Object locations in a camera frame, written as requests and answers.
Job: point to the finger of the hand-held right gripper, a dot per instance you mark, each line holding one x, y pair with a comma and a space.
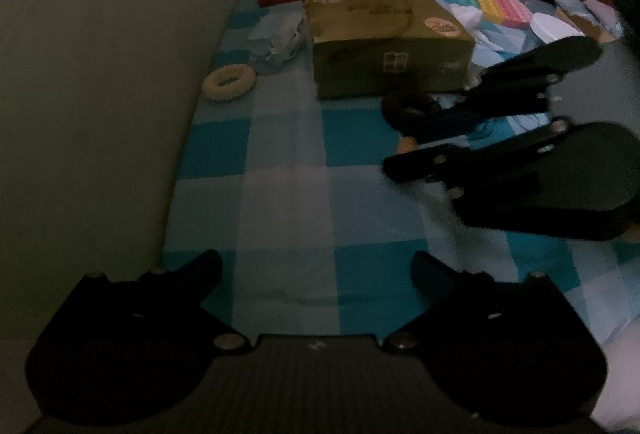
500, 93
425, 166

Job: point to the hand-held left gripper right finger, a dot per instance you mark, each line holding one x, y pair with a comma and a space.
430, 275

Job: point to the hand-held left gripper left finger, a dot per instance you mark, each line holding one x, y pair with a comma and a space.
200, 275

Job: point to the orange earplug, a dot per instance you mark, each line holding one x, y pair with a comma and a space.
407, 144

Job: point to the clear jar with white lid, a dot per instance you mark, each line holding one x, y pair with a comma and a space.
555, 27

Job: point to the gold tissue pack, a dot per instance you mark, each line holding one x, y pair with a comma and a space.
385, 43

